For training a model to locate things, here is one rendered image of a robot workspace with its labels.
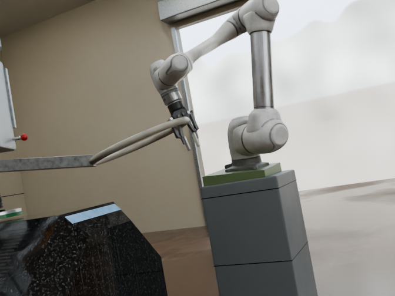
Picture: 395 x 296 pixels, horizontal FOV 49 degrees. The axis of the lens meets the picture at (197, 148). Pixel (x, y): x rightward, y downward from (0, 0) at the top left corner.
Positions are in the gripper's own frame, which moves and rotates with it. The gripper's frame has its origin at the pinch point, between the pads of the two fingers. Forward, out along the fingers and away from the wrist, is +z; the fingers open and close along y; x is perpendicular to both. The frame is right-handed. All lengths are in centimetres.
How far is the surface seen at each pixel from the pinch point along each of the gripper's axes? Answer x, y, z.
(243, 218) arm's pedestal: -1.3, -9.1, 43.6
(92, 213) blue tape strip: 26, 58, 11
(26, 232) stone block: 29, 81, 7
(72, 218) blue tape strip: 35, 66, 9
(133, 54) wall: -477, -165, -186
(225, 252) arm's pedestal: -11, 3, 56
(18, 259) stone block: 36, 86, 14
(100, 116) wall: -544, -90, -120
